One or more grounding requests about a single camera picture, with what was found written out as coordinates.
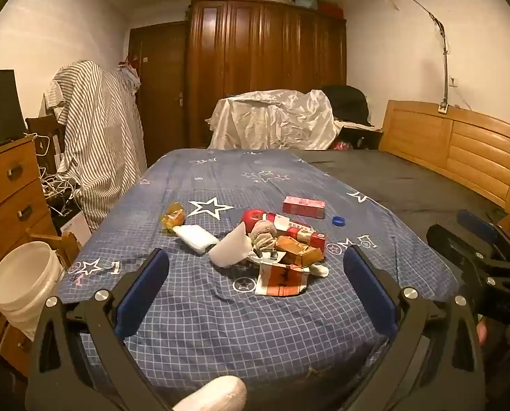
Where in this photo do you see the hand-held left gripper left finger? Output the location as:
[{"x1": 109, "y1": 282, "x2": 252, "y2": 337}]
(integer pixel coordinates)
[{"x1": 25, "y1": 247, "x2": 171, "y2": 411}]

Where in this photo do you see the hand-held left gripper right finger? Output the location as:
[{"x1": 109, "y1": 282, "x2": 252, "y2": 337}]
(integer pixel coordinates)
[{"x1": 343, "y1": 245, "x2": 487, "y2": 411}]

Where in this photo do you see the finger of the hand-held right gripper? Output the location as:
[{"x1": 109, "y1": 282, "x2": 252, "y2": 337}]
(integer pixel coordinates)
[
  {"x1": 456, "y1": 209, "x2": 510, "y2": 260},
  {"x1": 426, "y1": 224, "x2": 510, "y2": 281}
]

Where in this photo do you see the white foil packet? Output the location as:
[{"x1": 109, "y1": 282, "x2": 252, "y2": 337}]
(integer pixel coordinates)
[{"x1": 172, "y1": 224, "x2": 219, "y2": 254}]

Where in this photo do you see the white plastic bucket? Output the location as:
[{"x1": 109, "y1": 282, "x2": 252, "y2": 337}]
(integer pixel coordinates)
[{"x1": 0, "y1": 241, "x2": 65, "y2": 341}]

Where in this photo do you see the dark grey bed sheet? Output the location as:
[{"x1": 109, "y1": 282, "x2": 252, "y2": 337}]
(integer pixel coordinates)
[{"x1": 298, "y1": 150, "x2": 508, "y2": 266}]

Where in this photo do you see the wooden bed headboard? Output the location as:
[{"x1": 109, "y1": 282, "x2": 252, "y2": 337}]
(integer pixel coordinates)
[{"x1": 379, "y1": 100, "x2": 510, "y2": 215}]

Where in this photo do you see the yellow snack packet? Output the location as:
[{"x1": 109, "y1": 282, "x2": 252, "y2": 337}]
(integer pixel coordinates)
[{"x1": 161, "y1": 201, "x2": 186, "y2": 234}]

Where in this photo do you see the brown cardboard box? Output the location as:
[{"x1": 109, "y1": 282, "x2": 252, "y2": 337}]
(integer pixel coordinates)
[{"x1": 274, "y1": 235, "x2": 325, "y2": 266}]

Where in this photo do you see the blue star-print bed sheet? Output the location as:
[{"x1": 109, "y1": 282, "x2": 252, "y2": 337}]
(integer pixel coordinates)
[{"x1": 58, "y1": 148, "x2": 459, "y2": 395}]

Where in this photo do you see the orange and white paper box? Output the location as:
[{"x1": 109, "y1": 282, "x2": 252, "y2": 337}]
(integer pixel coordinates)
[{"x1": 255, "y1": 261, "x2": 309, "y2": 297}]

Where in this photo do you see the light wooden chair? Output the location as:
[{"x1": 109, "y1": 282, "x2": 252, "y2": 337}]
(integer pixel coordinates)
[{"x1": 26, "y1": 231, "x2": 82, "y2": 266}]

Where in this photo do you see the white cardboard box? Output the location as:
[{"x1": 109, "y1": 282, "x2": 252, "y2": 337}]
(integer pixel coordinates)
[{"x1": 51, "y1": 212, "x2": 92, "y2": 247}]

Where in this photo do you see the red and white carton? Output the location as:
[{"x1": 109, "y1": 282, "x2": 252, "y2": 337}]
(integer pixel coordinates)
[{"x1": 266, "y1": 213, "x2": 326, "y2": 251}]

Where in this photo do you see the pink box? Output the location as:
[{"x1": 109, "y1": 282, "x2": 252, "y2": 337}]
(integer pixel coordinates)
[{"x1": 282, "y1": 196, "x2": 328, "y2": 220}]

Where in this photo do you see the wooden chest of drawers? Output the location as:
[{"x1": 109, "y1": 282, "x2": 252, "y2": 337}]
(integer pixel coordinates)
[{"x1": 0, "y1": 137, "x2": 61, "y2": 377}]

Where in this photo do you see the grey striped cloth cover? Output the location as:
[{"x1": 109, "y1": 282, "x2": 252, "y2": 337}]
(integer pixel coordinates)
[{"x1": 45, "y1": 61, "x2": 148, "y2": 232}]

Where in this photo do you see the black bag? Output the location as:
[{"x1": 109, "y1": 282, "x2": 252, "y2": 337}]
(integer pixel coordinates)
[{"x1": 321, "y1": 86, "x2": 378, "y2": 128}]

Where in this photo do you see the dark wooden chair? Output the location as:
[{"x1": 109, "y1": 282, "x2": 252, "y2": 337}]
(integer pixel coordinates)
[{"x1": 26, "y1": 115, "x2": 65, "y2": 167}]

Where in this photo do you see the white plastic dust sheet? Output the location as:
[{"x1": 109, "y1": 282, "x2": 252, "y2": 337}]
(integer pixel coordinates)
[{"x1": 206, "y1": 89, "x2": 343, "y2": 150}]

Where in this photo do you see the brown wooden door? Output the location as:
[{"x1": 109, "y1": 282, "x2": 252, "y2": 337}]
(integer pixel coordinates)
[{"x1": 129, "y1": 21, "x2": 189, "y2": 167}]

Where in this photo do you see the red box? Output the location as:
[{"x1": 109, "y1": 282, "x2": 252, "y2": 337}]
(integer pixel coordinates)
[{"x1": 317, "y1": 3, "x2": 345, "y2": 20}]

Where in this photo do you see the dark wooden wardrobe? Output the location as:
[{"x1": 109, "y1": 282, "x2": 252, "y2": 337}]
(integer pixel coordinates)
[{"x1": 185, "y1": 0, "x2": 348, "y2": 150}]

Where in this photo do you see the tangle of white cables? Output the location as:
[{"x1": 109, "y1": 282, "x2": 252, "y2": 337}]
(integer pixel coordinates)
[{"x1": 36, "y1": 135, "x2": 82, "y2": 215}]

